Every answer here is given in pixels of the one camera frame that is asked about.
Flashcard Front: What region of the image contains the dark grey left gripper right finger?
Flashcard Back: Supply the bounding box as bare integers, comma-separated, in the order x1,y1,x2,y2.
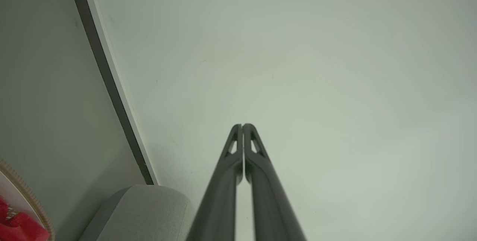
242,123,307,241

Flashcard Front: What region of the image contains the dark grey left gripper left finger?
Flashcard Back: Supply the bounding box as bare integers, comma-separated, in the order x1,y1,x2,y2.
186,124,244,241

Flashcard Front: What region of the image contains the red garment with white stripes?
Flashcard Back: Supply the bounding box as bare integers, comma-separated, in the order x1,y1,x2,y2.
0,196,50,241

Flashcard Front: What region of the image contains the white laundry basket tan rim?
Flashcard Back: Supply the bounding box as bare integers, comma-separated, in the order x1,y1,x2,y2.
0,158,56,241

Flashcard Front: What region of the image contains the grey fabric sofa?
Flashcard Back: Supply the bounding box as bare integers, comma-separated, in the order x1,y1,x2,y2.
78,184,196,241

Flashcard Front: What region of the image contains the dark and white baseboard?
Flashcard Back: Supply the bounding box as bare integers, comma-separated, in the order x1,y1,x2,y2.
66,0,159,186

